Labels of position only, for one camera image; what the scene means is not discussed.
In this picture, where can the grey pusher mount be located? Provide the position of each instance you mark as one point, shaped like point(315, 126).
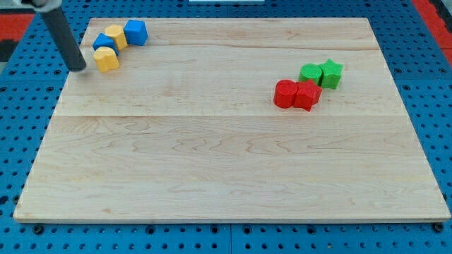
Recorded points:
point(42, 6)

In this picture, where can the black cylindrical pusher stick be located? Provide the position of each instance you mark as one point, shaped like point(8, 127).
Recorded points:
point(66, 43)

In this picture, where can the yellow heart block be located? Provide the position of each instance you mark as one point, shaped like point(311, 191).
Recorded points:
point(106, 59)

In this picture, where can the wooden board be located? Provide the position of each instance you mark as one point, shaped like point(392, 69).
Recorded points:
point(186, 131)

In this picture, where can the blue triangle block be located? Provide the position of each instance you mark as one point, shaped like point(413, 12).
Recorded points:
point(104, 41)

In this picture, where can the yellow hexagon block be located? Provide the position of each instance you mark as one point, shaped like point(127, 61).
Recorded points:
point(117, 34)

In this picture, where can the blue cube block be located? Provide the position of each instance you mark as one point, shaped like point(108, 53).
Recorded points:
point(136, 32)

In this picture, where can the red cylinder block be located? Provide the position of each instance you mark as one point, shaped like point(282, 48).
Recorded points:
point(285, 93)

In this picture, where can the green cylinder block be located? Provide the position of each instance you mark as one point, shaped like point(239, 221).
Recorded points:
point(310, 71)

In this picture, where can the red star block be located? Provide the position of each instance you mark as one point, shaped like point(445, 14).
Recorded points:
point(308, 94)

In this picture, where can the green star block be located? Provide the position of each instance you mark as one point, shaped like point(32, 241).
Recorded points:
point(332, 73)

